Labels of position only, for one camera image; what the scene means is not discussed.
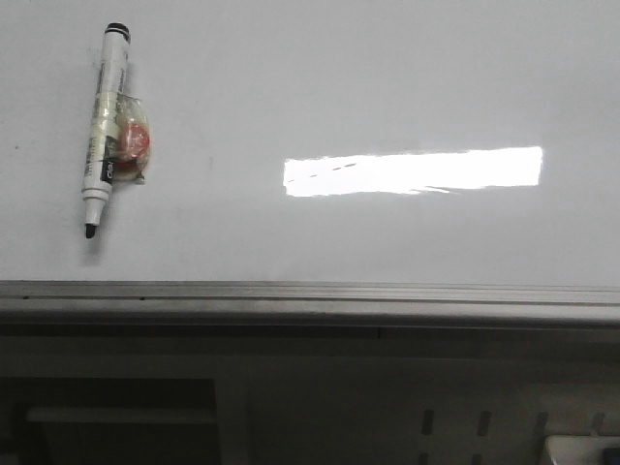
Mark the red magnet taped to marker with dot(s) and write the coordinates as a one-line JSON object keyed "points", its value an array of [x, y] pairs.
{"points": [[133, 147]]}

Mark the aluminium whiteboard frame rail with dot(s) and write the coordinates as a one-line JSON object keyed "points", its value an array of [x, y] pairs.
{"points": [[298, 303]]}

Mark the grey perforated panel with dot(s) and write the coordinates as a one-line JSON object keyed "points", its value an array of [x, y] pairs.
{"points": [[344, 410]]}

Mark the white whiteboard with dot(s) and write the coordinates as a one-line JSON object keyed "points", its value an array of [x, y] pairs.
{"points": [[424, 142]]}

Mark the white black whiteboard marker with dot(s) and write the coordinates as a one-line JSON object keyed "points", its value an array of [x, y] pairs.
{"points": [[99, 167]]}

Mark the white tray bottom right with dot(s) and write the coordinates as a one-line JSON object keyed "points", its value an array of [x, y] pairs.
{"points": [[594, 450]]}

